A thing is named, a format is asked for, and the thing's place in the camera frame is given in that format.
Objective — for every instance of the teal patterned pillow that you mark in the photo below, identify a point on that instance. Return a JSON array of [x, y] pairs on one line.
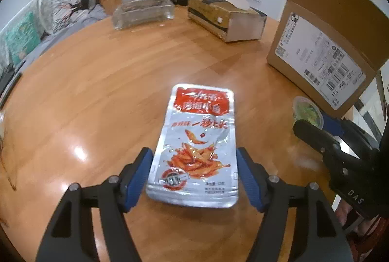
[[22, 37]]

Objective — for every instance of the white tree print pillow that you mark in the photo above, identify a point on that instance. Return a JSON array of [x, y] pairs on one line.
[[67, 7]]

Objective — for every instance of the clear glass tray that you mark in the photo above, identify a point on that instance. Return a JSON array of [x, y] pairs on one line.
[[142, 13]]

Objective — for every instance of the grey sofa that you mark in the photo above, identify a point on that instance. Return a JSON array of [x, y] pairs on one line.
[[45, 46]]

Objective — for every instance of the small brown cardboard box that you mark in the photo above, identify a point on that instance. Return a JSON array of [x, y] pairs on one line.
[[111, 1]]

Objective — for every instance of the small green snack cup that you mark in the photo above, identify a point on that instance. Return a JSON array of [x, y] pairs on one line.
[[307, 110]]

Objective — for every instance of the brown tissue box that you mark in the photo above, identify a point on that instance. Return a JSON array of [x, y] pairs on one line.
[[243, 26]]

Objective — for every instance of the silver red snack packet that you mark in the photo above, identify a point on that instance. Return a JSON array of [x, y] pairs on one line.
[[194, 128]]

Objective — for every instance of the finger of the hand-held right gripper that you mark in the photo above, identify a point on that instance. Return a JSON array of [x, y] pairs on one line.
[[310, 133], [331, 125]]

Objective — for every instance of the person's right hand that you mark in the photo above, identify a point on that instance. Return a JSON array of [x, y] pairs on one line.
[[349, 219]]

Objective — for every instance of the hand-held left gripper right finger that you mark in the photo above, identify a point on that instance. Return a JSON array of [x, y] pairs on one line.
[[247, 177]]

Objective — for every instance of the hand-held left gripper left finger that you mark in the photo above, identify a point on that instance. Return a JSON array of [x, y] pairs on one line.
[[138, 177]]

